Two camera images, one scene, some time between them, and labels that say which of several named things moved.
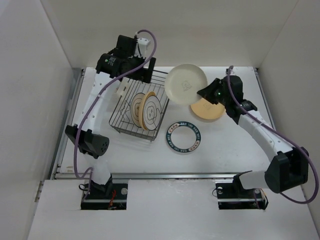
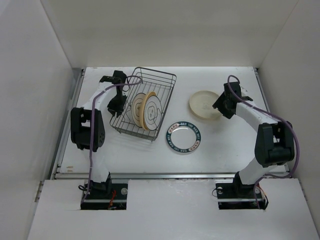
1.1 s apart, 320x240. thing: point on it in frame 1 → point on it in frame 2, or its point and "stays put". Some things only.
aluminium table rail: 56,175 stays put
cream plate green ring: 134,109 stays put
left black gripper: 143,75 → 115,110
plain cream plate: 182,83 → 201,103
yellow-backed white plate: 149,110 stays put
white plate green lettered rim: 183,136 stays put
